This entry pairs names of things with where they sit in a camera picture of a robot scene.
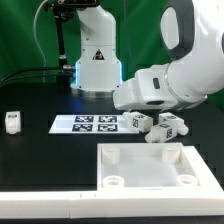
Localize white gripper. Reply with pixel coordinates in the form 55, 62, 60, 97
113, 64, 174, 110

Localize white square table top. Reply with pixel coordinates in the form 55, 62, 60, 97
97, 143, 199, 191

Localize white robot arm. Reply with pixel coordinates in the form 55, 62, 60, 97
71, 0, 224, 110

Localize white sheet with tags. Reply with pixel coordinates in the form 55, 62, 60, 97
49, 115, 138, 134

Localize white L-shaped fence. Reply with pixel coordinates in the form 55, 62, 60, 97
0, 145, 224, 219

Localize black cables on table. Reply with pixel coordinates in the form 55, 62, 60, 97
0, 66, 75, 88

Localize black camera stand pole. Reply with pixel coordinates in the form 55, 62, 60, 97
43, 0, 100, 87

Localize white hanging cable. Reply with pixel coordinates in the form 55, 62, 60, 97
32, 0, 51, 84

